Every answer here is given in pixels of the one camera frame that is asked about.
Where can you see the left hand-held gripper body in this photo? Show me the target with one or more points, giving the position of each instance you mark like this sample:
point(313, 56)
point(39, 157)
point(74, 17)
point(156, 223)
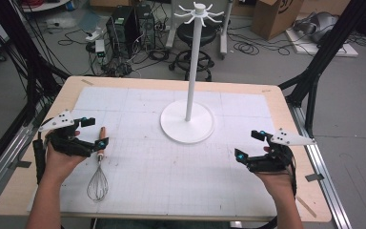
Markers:
point(60, 122)

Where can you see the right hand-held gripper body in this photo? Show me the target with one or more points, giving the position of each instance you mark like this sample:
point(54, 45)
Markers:
point(282, 138)

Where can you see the white hook rack stand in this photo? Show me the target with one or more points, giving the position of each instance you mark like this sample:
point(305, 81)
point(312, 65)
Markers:
point(187, 122)

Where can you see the person's left hand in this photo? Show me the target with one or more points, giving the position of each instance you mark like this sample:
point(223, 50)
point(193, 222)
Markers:
point(57, 163)

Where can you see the person's right hand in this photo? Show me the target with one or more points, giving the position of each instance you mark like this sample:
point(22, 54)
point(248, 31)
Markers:
point(278, 183)

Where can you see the beige tape piece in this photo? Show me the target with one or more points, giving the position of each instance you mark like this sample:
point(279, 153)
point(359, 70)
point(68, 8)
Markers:
point(87, 82)
point(266, 91)

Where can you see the grey tape strip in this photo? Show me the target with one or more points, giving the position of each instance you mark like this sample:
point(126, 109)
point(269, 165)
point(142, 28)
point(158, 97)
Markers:
point(314, 177)
point(20, 164)

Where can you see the white grid mat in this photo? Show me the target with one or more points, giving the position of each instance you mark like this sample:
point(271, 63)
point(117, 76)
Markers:
point(171, 178)

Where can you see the small white box device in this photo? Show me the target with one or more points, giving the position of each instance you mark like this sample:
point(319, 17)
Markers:
point(100, 48)

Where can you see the white power strip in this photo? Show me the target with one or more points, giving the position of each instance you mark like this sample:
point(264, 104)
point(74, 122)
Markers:
point(94, 34)

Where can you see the black computer tower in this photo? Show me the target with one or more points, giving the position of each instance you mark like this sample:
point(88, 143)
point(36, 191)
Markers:
point(145, 27)
point(120, 31)

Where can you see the white flat board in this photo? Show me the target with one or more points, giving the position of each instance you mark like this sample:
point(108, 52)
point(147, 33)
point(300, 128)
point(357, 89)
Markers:
point(330, 49)

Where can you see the black round stool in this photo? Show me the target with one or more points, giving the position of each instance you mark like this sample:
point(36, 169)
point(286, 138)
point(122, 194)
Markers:
point(194, 47)

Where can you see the white stand leg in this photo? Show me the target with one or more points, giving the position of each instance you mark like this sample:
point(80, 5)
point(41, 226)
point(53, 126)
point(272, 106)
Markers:
point(171, 31)
point(224, 31)

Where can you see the grey device on board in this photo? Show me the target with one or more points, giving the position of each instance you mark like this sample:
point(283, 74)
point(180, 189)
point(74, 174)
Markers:
point(317, 27)

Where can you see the brown cardboard box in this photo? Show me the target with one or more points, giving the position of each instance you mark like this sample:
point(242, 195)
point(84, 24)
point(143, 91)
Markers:
point(274, 17)

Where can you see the white round table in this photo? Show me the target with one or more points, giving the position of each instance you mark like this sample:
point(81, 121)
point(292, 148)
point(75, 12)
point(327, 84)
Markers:
point(44, 4)

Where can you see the aluminium rail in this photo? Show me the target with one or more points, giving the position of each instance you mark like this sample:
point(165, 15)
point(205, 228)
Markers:
point(327, 181)
point(6, 159)

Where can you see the black metal frame strut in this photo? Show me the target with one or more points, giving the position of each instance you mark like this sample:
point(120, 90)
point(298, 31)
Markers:
point(324, 63)
point(28, 57)

